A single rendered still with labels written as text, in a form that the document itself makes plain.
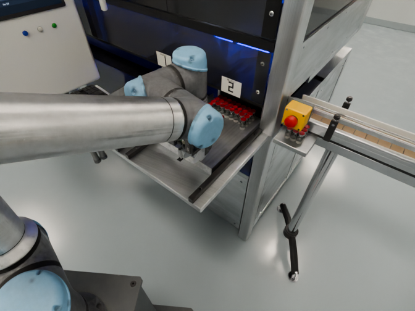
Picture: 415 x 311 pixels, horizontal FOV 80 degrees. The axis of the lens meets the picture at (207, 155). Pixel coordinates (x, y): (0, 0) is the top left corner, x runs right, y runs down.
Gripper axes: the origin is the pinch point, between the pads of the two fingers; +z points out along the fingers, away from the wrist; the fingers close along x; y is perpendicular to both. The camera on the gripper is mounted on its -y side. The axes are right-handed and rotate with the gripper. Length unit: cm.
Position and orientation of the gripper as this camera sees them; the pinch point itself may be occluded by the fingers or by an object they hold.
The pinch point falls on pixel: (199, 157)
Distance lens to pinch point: 80.2
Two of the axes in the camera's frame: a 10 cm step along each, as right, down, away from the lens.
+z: 0.0, 6.9, 7.3
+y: -6.2, 5.7, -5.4
